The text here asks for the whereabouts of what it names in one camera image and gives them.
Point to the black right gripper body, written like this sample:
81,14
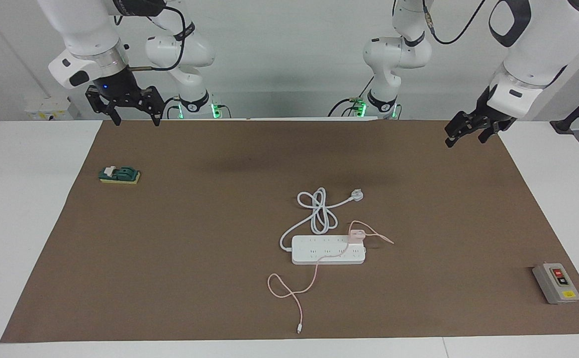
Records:
118,87

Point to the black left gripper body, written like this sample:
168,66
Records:
488,117

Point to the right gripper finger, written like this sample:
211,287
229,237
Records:
155,102
98,99

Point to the black stand clamp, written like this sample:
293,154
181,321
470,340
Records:
563,125

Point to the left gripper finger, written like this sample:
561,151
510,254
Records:
489,133
458,127

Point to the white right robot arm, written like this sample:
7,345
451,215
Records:
85,30

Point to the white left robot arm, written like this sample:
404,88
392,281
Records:
533,49

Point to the white wall socket box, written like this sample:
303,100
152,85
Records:
46,110

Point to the grey on-off switch box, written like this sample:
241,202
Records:
555,286

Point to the pink charger plug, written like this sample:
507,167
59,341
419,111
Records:
356,236

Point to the brown table mat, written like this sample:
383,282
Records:
170,298

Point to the white power strip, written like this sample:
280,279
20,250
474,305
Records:
319,253

